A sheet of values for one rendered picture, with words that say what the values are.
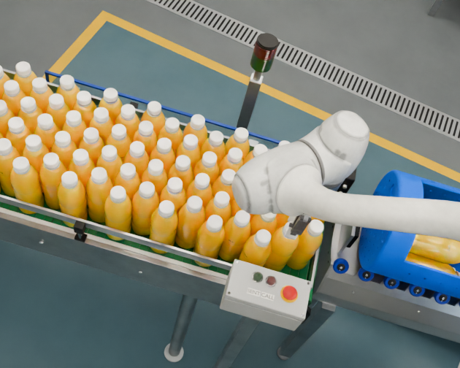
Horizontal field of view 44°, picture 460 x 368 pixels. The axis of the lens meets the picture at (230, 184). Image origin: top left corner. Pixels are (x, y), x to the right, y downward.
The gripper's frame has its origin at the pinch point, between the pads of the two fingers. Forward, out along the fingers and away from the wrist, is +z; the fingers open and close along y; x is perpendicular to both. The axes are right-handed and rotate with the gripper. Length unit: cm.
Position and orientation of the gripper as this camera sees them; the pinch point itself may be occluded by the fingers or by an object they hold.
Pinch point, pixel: (294, 223)
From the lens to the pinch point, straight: 143.8
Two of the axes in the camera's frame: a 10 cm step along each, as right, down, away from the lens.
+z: -1.6, 5.2, 8.4
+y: 2.4, -8.0, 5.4
